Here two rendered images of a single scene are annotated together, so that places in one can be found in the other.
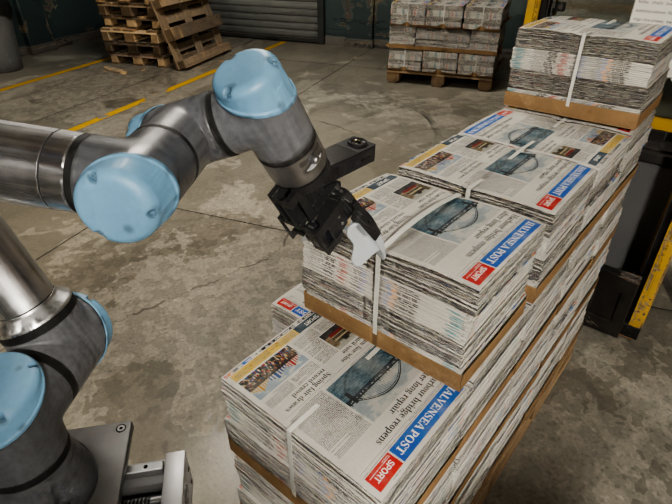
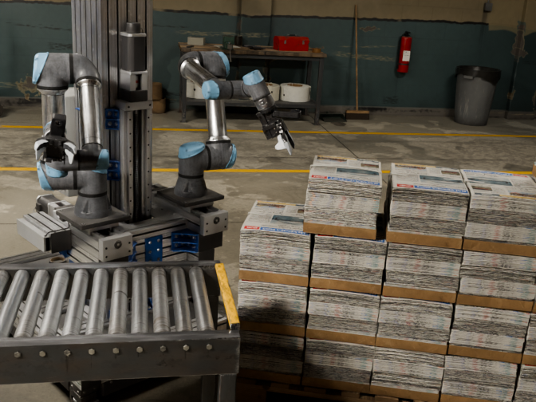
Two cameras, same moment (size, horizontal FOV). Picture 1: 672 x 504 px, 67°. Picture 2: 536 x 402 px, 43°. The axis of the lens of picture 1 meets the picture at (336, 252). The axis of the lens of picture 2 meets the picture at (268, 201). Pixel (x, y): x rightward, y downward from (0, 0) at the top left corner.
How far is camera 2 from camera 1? 240 cm
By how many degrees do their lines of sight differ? 53
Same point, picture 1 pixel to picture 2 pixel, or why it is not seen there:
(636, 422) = not seen: outside the picture
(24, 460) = (186, 167)
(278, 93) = (250, 80)
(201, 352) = not seen: hidden behind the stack
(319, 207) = (270, 123)
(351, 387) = (281, 218)
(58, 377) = (206, 155)
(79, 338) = (220, 151)
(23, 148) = (204, 76)
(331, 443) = (252, 218)
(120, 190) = (206, 85)
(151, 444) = not seen: hidden behind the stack
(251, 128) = (246, 87)
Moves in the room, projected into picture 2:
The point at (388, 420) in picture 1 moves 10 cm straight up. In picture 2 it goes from (273, 225) to (275, 202)
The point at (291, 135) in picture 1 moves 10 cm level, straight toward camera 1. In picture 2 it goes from (254, 92) to (234, 93)
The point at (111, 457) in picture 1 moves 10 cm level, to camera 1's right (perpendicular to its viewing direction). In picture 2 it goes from (209, 196) to (219, 202)
